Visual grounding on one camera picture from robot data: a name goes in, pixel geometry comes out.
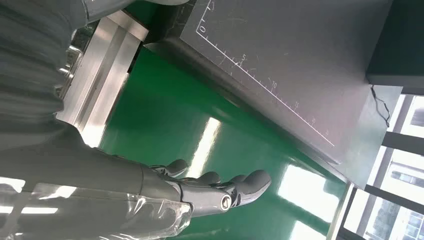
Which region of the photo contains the black weighing scale with column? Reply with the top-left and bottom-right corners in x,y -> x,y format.
145,0 -> 424,190

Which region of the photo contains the green conveyor belt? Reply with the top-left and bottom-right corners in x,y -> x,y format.
98,46 -> 349,240

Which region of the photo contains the dark framed window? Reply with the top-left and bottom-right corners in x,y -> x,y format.
337,94 -> 424,240

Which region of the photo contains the aluminium conveyor frame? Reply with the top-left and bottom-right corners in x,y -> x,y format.
55,9 -> 150,149

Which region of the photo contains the thin black scale cable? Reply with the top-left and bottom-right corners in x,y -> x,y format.
369,84 -> 392,129

